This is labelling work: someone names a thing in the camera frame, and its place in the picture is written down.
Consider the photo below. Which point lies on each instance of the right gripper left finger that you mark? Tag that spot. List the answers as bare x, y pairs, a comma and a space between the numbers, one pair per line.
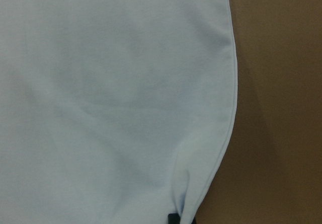
174, 218

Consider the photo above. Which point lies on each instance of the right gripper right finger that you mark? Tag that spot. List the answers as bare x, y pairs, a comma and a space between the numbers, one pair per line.
194, 221

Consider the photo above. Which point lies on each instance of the light blue t-shirt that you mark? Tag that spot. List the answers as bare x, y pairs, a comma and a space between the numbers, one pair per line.
113, 111

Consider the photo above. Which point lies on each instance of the brown table cover sheet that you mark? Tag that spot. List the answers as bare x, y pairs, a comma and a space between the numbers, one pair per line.
271, 172

